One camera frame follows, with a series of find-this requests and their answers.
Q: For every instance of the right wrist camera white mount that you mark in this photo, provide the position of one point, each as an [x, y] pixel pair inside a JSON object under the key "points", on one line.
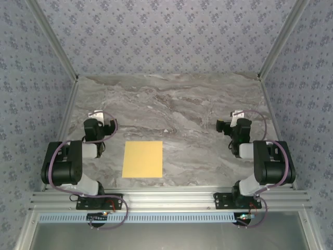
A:
{"points": [[237, 115]]}

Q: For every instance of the yellow paper sheet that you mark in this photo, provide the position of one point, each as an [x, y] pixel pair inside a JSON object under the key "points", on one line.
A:
{"points": [[142, 159]]}

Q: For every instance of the aluminium mounting rail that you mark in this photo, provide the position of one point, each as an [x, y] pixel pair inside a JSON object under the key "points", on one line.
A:
{"points": [[169, 199]]}

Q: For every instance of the small circuit board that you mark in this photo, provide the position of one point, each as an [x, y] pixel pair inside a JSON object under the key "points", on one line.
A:
{"points": [[96, 216], [245, 216]]}

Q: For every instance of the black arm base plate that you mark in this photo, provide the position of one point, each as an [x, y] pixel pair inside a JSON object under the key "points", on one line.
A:
{"points": [[221, 201], [80, 204]]}

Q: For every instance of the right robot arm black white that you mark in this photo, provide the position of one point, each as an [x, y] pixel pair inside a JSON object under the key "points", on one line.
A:
{"points": [[270, 169]]}

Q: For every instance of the aluminium table side rail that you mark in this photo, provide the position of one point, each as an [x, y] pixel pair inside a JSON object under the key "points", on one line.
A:
{"points": [[62, 130], [276, 130]]}

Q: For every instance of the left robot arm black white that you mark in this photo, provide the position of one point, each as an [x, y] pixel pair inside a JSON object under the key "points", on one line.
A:
{"points": [[62, 169]]}

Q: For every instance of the aluminium frame post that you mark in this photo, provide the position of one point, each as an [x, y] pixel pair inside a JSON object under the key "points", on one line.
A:
{"points": [[278, 44], [57, 44]]}

